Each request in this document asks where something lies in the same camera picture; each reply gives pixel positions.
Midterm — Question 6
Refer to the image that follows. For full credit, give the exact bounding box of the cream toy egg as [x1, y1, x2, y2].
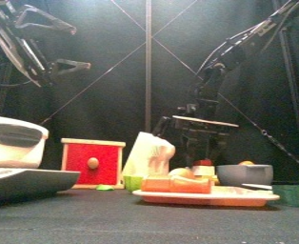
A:
[169, 167, 197, 180]

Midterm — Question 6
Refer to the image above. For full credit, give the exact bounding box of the red and white toy block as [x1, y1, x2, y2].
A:
[191, 159, 218, 177]

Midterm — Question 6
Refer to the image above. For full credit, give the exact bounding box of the grey blue toy pot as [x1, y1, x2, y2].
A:
[217, 164, 275, 188]

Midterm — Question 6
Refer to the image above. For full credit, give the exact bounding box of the orange red toy food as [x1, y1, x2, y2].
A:
[140, 174, 214, 194]

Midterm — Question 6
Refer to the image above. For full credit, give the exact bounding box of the pink serving tray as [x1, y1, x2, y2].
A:
[132, 185, 282, 208]

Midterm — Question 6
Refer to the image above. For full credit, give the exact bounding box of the small green toy piece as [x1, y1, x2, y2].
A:
[95, 184, 116, 192]

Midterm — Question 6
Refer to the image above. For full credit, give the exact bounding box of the green toy bowl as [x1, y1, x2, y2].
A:
[273, 184, 299, 209]

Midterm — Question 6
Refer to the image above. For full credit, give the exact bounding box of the red wooden drawer box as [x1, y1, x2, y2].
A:
[60, 137, 127, 190]

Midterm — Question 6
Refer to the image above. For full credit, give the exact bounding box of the white kitchen scale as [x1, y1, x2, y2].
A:
[0, 167, 82, 204]

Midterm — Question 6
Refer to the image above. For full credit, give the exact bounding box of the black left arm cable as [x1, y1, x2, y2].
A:
[0, 41, 35, 88]

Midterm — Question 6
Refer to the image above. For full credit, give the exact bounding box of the grey vertical frame pole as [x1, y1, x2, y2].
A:
[146, 0, 152, 133]

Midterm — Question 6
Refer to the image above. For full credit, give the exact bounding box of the dark side frame post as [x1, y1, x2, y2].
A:
[278, 0, 299, 163]

